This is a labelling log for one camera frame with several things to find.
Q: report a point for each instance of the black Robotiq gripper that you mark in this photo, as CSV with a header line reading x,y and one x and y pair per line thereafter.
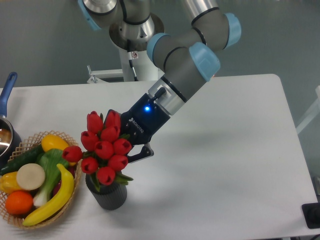
x,y
140,122

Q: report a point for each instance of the red tulip bouquet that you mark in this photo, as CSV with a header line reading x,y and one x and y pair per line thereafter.
x,y
106,152

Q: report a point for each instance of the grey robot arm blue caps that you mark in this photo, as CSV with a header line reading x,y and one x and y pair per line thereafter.
x,y
178,65

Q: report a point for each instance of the dark grey ribbed vase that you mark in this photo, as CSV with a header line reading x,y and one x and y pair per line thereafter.
x,y
109,197

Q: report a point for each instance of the green bok choy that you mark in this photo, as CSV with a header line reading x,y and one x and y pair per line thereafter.
x,y
45,191

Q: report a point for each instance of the yellow banana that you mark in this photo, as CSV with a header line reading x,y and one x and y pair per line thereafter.
x,y
56,203

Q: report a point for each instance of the red fruit under banana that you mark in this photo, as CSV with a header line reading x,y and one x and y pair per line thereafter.
x,y
56,188

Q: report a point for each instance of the woven wicker basket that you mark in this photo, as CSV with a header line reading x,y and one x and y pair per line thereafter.
x,y
76,171

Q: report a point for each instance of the green cucumber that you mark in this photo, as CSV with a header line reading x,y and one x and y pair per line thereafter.
x,y
28,157

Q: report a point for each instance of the beige round radish slice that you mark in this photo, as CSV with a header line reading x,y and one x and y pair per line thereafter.
x,y
30,176

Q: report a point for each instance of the orange fruit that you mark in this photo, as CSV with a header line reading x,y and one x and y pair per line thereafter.
x,y
19,202

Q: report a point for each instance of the yellow bell pepper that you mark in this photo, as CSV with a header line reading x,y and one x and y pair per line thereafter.
x,y
9,184

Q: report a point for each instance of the black device at table edge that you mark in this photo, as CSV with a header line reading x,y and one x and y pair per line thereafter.
x,y
311,212

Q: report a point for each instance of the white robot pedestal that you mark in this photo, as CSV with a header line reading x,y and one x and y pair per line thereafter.
x,y
135,66

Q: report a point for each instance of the blue handled saucepan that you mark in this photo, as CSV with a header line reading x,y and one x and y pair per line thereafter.
x,y
9,138

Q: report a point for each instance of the white frame at right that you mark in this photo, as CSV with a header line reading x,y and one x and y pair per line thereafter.
x,y
310,113

